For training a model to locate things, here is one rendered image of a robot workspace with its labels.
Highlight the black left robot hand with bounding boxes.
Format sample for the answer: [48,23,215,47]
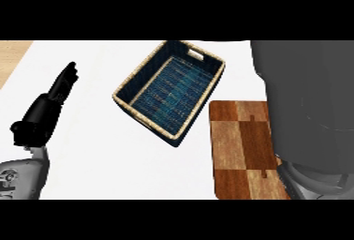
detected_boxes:
[10,61,79,148]

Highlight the dark blue wicker basket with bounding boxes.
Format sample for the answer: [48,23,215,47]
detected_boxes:
[112,40,227,148]

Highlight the brown wooden cutting board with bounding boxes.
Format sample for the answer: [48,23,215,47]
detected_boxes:
[209,99,293,201]

